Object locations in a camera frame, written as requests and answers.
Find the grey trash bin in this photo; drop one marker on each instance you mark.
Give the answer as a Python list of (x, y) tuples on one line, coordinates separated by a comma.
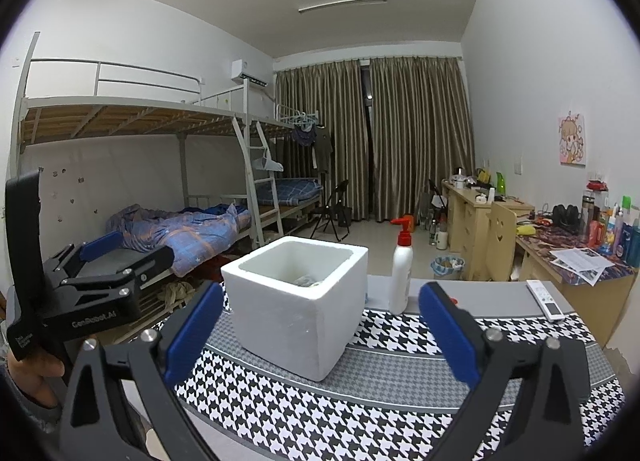
[(448, 270)]

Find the houndstooth tablecloth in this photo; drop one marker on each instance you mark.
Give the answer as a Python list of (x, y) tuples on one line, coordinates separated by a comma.
[(310, 416)]

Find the wooden desk with patterned cover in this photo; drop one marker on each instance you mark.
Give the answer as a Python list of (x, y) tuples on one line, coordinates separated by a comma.
[(575, 301)]

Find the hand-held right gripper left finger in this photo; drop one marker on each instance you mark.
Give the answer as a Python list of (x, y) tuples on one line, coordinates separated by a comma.
[(192, 336)]

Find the group of toiletry bottles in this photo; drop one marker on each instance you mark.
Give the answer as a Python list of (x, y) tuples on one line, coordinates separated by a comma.
[(620, 236)]

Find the white clothes hanger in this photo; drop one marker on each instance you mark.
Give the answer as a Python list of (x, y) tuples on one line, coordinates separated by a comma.
[(267, 162)]

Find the white foam box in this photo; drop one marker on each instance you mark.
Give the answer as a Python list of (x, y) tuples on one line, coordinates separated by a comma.
[(290, 331)]

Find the white bed ladder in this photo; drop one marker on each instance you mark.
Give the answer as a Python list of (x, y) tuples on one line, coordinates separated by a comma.
[(262, 201)]

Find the black headphones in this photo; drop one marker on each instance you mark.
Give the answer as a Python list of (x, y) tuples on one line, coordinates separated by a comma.
[(567, 217)]

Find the white air conditioner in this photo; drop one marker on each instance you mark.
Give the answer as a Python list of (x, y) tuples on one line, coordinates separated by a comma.
[(249, 72)]

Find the wooden chair with smiley cutout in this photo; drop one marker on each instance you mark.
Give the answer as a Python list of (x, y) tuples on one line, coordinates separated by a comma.
[(500, 241)]

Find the blue checked quilt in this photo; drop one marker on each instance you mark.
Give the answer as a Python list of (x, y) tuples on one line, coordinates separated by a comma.
[(190, 241)]

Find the brown curtain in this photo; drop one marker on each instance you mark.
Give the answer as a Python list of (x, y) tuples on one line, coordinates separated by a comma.
[(425, 141), (325, 141)]

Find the cartoon wall poster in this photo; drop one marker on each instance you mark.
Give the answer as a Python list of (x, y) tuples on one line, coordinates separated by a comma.
[(573, 140)]

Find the person's left forearm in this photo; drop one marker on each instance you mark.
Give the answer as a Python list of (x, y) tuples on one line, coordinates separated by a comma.
[(30, 413)]

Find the orange container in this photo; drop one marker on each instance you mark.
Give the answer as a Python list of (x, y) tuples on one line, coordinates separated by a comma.
[(411, 222)]

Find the hanging dark clothes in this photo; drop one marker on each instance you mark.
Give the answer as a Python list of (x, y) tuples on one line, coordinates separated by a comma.
[(315, 141)]

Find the blue checked mattress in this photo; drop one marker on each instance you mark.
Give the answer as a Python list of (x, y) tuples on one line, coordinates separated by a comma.
[(297, 191)]

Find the wooden desk with drawers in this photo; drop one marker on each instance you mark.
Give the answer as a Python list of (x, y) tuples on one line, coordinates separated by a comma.
[(465, 226)]

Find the white metal bunk bed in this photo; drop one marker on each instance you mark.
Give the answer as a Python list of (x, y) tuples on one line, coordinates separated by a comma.
[(125, 118)]

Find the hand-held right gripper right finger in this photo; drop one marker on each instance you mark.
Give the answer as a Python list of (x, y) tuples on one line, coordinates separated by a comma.
[(450, 336)]

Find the white jug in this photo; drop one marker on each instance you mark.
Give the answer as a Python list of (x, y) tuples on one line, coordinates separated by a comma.
[(441, 240)]

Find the yellow cloth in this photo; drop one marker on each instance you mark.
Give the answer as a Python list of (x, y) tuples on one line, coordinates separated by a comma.
[(526, 230)]

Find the crumpled clothes pile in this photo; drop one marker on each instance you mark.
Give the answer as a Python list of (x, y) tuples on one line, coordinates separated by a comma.
[(177, 293)]

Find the ceiling tube light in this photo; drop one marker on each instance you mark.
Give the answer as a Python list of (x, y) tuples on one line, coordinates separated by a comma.
[(343, 2)]

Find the white pump bottle red cap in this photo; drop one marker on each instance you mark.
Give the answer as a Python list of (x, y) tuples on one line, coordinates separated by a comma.
[(400, 276)]

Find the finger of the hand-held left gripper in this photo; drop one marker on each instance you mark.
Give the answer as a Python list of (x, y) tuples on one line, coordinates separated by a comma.
[(150, 266), (102, 243)]

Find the grey plastic bag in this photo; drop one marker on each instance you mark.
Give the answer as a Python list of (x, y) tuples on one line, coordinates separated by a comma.
[(307, 282)]

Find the printed paper sheets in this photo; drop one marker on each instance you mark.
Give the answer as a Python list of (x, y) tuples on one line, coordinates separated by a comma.
[(582, 266)]

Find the black folding chair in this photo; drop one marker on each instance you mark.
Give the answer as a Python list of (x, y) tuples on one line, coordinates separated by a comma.
[(437, 203), (337, 211)]

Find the person's left hand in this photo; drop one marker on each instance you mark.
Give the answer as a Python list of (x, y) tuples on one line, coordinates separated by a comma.
[(35, 381)]

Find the white remote control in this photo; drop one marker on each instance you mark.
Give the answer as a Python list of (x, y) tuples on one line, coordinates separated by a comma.
[(546, 302)]

